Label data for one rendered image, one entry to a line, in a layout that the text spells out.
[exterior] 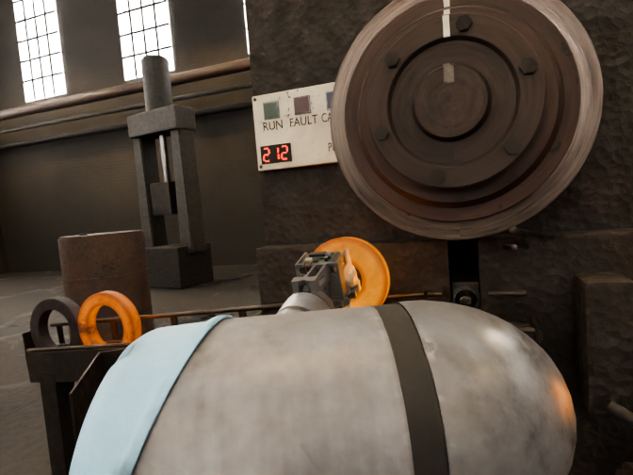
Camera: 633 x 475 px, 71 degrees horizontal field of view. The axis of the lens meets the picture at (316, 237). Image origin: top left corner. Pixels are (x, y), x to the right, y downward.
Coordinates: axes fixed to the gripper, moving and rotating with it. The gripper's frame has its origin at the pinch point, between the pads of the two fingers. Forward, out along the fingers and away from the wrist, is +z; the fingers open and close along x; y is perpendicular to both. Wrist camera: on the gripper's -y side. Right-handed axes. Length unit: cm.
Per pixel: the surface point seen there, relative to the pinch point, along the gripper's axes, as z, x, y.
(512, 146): 3.6, -29.5, 17.9
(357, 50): 18.4, -4.1, 37.5
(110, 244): 155, 217, -41
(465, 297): 15.7, -19.9, -14.7
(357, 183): 11.8, -1.7, 13.1
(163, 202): 416, 378, -72
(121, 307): 7, 63, -11
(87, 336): 5, 76, -18
